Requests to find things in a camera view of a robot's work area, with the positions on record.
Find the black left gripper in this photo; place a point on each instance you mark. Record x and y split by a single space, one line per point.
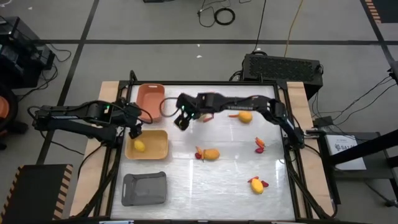
130 113

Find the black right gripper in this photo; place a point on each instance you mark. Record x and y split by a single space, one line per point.
188 104

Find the yellow plastic basket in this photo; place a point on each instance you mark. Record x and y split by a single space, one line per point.
155 146

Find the red habanero pepper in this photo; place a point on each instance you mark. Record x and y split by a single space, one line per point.
265 183
259 150
198 155

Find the red orange long pepper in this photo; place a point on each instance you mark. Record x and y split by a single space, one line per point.
259 146

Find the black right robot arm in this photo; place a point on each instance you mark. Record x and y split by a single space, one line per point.
242 102

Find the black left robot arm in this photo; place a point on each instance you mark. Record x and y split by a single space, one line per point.
62 113

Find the terracotta plastic basket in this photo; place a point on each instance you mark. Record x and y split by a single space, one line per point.
150 99

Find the grey plastic basket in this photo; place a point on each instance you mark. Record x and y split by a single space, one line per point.
144 189

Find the black computer case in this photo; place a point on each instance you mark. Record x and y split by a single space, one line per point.
280 70

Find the hazard striped black platform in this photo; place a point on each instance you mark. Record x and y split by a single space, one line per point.
34 196

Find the black orange floor machine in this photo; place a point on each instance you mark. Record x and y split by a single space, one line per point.
3 107

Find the black power brick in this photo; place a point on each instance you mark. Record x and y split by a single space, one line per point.
323 122

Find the black equipment rack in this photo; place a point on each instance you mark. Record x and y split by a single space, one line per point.
18 46

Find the white printed box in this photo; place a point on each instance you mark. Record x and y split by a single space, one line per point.
345 155

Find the black side stand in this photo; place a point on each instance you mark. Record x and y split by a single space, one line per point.
390 138

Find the hazard edged black mat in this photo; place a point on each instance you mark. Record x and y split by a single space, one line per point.
388 9

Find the black aluminium table frame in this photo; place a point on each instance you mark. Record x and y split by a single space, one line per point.
217 83

